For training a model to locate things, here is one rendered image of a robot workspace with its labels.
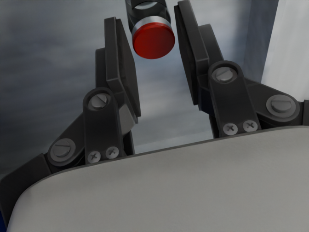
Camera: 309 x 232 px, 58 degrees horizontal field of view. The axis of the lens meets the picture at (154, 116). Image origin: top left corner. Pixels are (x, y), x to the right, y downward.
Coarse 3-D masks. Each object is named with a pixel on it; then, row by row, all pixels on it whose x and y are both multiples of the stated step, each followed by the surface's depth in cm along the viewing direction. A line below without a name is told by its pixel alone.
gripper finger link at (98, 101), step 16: (96, 96) 11; (112, 96) 10; (96, 112) 10; (112, 112) 10; (96, 128) 10; (112, 128) 9; (96, 144) 9; (112, 144) 9; (128, 144) 12; (96, 160) 9
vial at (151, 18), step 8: (128, 0) 14; (128, 8) 14; (136, 8) 13; (144, 8) 13; (152, 8) 13; (160, 8) 13; (128, 16) 14; (136, 16) 13; (144, 16) 13; (152, 16) 13; (160, 16) 13; (168, 16) 14; (128, 24) 14; (136, 24) 13; (144, 24) 13; (168, 24) 13
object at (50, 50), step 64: (0, 0) 15; (64, 0) 16; (192, 0) 17; (256, 0) 17; (0, 64) 19; (64, 64) 20; (256, 64) 19; (0, 128) 24; (64, 128) 26; (192, 128) 29
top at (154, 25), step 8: (152, 24) 12; (160, 24) 13; (136, 32) 13; (144, 32) 13; (152, 32) 13; (160, 32) 13; (168, 32) 13; (136, 40) 13; (144, 40) 13; (152, 40) 13; (160, 40) 13; (168, 40) 13; (136, 48) 13; (144, 48) 13; (152, 48) 14; (160, 48) 14; (168, 48) 14; (144, 56) 14; (152, 56) 14; (160, 56) 14
